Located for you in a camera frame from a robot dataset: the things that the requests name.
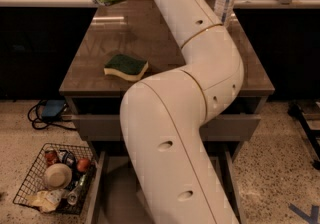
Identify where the red can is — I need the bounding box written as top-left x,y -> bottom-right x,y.
45,150 -> 60,166

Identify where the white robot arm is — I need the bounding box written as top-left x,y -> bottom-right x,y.
120,0 -> 244,224

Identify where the green and yellow sponge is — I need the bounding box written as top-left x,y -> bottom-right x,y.
104,54 -> 149,82

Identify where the crumpled yellow snack bag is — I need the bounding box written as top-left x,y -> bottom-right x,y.
26,189 -> 67,213

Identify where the long white counter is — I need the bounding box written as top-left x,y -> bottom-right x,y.
0,0 -> 320,9

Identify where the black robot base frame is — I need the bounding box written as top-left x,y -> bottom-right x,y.
288,100 -> 320,170

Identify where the black wire basket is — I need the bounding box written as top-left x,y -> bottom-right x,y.
13,143 -> 96,214

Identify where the grey top drawer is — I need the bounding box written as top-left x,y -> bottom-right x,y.
72,97 -> 265,141

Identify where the small glass bottle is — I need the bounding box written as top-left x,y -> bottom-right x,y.
67,175 -> 87,206

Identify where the dark blue snack bag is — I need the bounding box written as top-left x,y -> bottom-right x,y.
58,149 -> 76,168

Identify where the black floor cable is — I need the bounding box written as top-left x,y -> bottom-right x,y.
27,99 -> 78,132

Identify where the blue power box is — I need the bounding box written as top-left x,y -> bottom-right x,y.
41,100 -> 66,120

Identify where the red apple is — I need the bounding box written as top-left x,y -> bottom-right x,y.
77,158 -> 91,173

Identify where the grey drawer cabinet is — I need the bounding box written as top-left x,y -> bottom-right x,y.
59,0 -> 276,224

